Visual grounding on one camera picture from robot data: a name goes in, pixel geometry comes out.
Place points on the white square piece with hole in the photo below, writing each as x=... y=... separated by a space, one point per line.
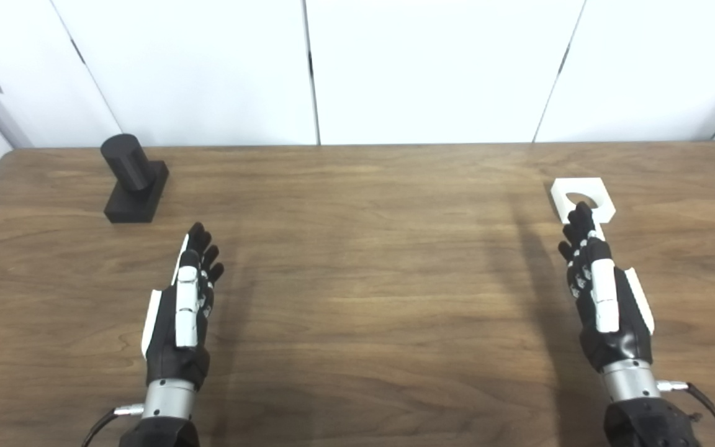
x=599 y=192

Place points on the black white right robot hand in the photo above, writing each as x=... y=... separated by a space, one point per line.
x=606 y=298

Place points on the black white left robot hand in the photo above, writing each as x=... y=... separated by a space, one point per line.
x=187 y=310

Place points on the black cylinder peg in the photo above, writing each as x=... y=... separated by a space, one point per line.
x=129 y=167

